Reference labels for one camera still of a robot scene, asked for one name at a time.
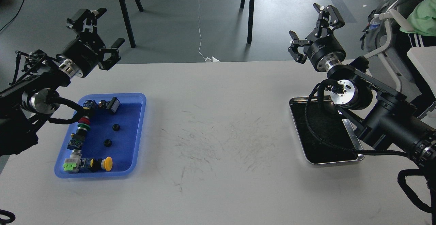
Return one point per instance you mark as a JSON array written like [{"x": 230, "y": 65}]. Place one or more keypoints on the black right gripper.
[{"x": 323, "y": 51}]

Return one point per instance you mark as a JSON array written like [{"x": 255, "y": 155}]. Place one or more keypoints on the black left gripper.
[{"x": 84, "y": 53}]

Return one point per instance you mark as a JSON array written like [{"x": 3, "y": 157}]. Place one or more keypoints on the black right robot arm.
[{"x": 383, "y": 117}]

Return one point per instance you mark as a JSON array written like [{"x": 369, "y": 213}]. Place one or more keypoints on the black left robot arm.
[{"x": 32, "y": 99}]

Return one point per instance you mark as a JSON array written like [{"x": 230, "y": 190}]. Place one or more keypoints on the silver metal tray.
[{"x": 333, "y": 130}]

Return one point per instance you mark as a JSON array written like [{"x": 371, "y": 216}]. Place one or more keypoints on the blue plastic tray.
[{"x": 125, "y": 142}]

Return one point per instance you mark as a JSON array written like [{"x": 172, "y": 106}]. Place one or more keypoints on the black left stand leg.
[{"x": 127, "y": 22}]

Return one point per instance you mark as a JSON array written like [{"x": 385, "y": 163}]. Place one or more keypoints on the black stand leg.
[
  {"x": 250, "y": 19},
  {"x": 127, "y": 22}
]

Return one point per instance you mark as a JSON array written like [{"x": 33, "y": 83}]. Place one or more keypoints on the grey backpack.
[{"x": 371, "y": 37}]

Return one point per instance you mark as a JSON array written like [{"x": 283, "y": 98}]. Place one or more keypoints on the plastic water bottle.
[{"x": 375, "y": 22}]

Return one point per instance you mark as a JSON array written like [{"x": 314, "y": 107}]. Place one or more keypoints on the black right stand leg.
[{"x": 250, "y": 19}]

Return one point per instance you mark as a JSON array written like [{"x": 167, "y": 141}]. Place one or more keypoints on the person in green shirt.
[{"x": 421, "y": 16}]

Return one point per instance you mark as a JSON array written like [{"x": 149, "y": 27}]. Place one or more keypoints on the white side table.
[{"x": 424, "y": 59}]

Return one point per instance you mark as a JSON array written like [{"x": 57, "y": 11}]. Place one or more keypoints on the red push button switch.
[{"x": 90, "y": 107}]

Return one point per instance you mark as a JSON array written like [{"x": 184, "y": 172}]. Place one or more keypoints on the black square button switch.
[{"x": 111, "y": 106}]

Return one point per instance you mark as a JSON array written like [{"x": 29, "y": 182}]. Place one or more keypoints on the white chair frame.
[{"x": 381, "y": 51}]

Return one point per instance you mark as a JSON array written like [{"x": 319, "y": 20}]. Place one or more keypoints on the green push button switch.
[{"x": 78, "y": 138}]

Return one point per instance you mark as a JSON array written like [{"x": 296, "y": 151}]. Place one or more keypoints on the yellow push button switch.
[{"x": 94, "y": 165}]

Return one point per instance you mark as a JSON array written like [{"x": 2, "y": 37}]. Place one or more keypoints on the green white connector switch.
[{"x": 72, "y": 163}]

